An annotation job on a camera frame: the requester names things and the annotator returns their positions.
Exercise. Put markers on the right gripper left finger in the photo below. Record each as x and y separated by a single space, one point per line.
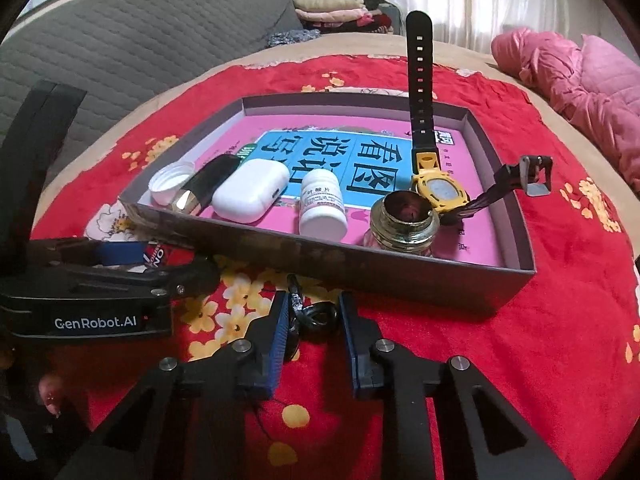
186 420

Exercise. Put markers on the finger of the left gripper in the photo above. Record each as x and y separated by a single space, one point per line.
99 282
86 252

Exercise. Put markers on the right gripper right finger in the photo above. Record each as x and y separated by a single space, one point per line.
441 419

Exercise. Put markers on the red black fashion tube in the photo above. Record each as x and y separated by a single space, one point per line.
158 255

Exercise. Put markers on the white medicine bottle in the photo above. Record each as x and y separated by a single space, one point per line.
322 213

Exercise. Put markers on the person's left hand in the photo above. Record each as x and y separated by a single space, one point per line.
51 393

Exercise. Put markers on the white plastic bottle cap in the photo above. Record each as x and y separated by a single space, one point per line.
164 185

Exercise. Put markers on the white earbuds case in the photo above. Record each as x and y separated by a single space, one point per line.
251 190

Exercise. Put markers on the grey quilted headboard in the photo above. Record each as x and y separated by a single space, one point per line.
124 52

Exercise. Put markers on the red floral blanket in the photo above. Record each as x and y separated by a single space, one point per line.
564 350

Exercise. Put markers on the glass jar gold rim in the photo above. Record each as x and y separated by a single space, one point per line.
402 221

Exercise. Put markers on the pink blue children's book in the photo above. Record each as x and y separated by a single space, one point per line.
369 156

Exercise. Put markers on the yellow black wrist watch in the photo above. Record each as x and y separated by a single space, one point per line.
447 196

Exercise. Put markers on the stack of folded clothes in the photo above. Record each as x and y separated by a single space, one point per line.
337 16

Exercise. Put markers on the pink quilted comforter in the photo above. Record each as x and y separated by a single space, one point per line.
594 86

